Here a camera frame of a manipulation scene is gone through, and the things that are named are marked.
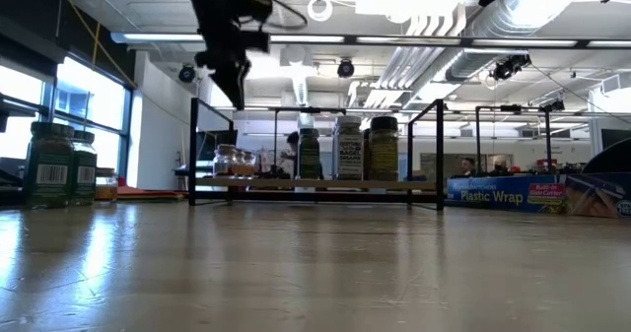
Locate white ring fixture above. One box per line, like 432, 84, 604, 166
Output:
307, 0, 335, 23

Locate black metal frame stand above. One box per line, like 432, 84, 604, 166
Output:
474, 103, 554, 174

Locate black lid jar yellow-green label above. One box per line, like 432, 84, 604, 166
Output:
368, 115, 399, 182

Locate green lid herb jar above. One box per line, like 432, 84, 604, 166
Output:
22, 121, 75, 209
298, 127, 322, 180
71, 129, 99, 207

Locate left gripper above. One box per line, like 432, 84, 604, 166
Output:
194, 29, 272, 111

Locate red paper folder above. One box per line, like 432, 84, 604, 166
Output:
116, 184, 191, 203

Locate blue plastic wrap box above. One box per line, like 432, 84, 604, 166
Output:
446, 172, 631, 220

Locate black ceiling dome camera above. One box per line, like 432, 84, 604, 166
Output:
177, 64, 197, 85
336, 58, 356, 80

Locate black hanging camera rig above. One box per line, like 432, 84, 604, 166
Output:
485, 53, 533, 83

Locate black curved chair back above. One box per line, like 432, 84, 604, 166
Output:
581, 137, 631, 175

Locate large bright window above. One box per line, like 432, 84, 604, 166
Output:
0, 55, 133, 175

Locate silver spiral air duct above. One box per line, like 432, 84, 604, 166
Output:
403, 0, 583, 106

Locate white lid bagel seasoning jar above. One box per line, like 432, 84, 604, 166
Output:
332, 115, 365, 181

